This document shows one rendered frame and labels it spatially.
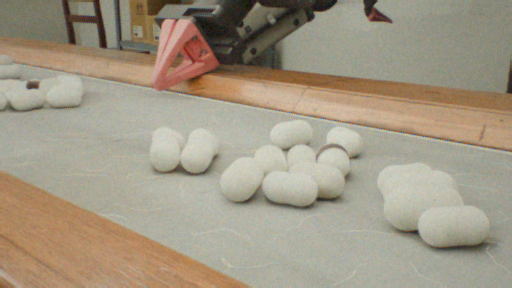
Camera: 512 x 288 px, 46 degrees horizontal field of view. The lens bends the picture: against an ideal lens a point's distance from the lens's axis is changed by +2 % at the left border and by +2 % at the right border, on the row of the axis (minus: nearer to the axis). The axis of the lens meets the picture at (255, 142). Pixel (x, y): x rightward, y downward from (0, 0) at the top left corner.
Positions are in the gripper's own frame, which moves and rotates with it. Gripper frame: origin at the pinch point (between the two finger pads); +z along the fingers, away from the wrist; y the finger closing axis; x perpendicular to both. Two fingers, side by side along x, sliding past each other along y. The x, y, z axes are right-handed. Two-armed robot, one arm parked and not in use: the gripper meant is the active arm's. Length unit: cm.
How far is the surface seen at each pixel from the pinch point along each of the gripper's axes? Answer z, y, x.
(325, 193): 12.2, 34.7, -8.1
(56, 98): 9.3, -1.3, -6.8
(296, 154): 10.0, 31.0, -7.9
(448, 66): -144, -67, 144
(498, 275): 14.0, 44.8, -8.8
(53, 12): -165, -442, 139
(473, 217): 11.8, 43.0, -9.0
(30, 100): 11.1, -1.9, -8.2
